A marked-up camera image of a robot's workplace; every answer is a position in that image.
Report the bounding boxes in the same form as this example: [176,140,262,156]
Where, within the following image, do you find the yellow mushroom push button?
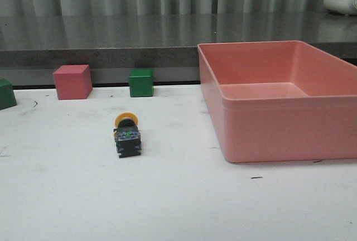
[113,112,142,158]

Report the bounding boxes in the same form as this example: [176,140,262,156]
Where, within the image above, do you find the green cube near bin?
[129,69,153,98]

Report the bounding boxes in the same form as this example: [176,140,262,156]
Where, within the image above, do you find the pink plastic bin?
[197,41,356,163]

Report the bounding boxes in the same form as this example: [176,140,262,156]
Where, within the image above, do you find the pink cube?
[53,65,93,100]

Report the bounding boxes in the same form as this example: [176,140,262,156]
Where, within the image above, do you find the green block at left edge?
[0,79,17,110]

